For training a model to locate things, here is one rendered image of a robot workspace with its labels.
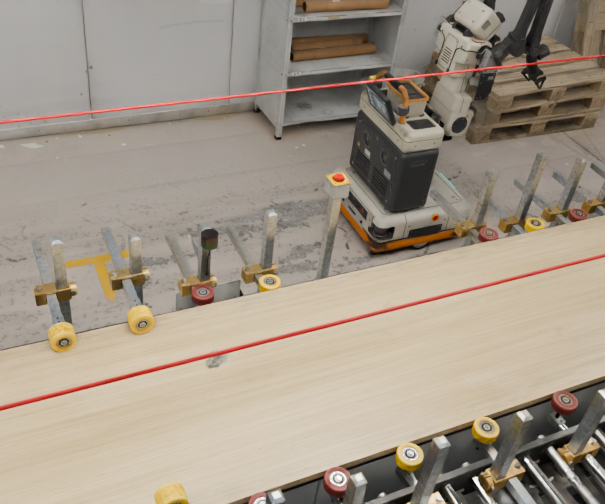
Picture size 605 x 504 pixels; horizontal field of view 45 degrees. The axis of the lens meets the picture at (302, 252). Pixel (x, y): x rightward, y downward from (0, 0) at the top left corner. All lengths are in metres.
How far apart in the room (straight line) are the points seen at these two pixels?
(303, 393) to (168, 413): 0.42
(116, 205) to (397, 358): 2.53
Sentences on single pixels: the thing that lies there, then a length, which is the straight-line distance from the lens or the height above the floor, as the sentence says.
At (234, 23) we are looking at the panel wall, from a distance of 5.29.
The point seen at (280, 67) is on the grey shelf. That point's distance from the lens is 5.10.
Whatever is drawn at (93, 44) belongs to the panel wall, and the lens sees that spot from 5.07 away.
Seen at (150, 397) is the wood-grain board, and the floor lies 0.90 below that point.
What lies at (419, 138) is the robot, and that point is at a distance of 3.98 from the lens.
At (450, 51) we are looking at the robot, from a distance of 4.15.
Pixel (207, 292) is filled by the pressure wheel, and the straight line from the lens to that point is 2.62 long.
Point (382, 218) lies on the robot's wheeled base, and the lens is 4.18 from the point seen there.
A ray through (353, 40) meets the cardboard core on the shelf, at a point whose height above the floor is 0.59.
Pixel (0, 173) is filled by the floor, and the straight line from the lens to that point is 4.95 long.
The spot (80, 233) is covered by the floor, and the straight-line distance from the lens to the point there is 4.38.
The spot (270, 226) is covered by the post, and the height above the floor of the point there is 1.07.
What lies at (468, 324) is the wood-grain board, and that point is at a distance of 2.70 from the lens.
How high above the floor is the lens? 2.67
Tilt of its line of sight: 39 degrees down
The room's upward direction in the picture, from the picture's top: 8 degrees clockwise
